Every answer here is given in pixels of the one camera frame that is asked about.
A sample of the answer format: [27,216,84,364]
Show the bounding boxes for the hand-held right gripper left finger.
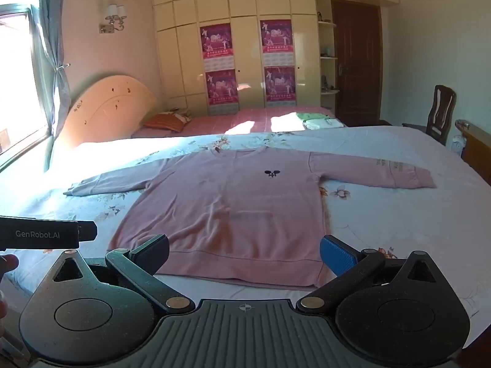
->
[51,234,196,314]

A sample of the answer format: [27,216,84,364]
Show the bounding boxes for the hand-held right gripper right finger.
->
[296,235,447,309]

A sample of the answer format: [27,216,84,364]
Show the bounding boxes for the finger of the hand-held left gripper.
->
[78,221,99,243]

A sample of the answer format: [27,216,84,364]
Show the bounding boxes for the pink long-sleeved sweater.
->
[63,146,438,290]

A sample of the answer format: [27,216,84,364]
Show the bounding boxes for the person's left hand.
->
[0,254,20,321]

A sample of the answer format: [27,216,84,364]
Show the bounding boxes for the white floral bed quilt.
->
[0,125,491,353]

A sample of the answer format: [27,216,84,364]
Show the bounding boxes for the arched wooden headboard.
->
[57,75,158,151]

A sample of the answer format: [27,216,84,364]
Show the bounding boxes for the orange striped pillow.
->
[143,114,185,132]

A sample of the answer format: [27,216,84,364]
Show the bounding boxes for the white folded cloth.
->
[303,119,344,130]

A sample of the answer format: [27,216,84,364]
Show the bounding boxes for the patterned white pillow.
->
[159,109,193,122]

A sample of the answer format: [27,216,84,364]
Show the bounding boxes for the window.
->
[0,4,53,171]

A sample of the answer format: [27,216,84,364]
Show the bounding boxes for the bed with pink checked sheet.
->
[130,105,348,139]

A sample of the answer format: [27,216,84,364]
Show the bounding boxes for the grey curtain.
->
[37,0,73,139]

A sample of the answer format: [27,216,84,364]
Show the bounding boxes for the wooden footboard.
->
[455,120,491,185]

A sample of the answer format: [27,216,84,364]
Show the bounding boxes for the dark wooden chair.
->
[402,84,457,146]

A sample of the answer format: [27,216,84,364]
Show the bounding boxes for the dark wooden door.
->
[331,0,384,127]

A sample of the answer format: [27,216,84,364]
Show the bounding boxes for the cream corner shelf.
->
[316,0,340,110]

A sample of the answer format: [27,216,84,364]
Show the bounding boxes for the cream wardrobe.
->
[149,0,350,116]

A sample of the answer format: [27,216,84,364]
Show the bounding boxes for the purple wall poster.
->
[199,23,234,72]
[264,66,297,103]
[204,69,239,107]
[260,19,294,68]

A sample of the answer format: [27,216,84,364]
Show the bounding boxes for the wall lamp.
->
[99,4,128,34]

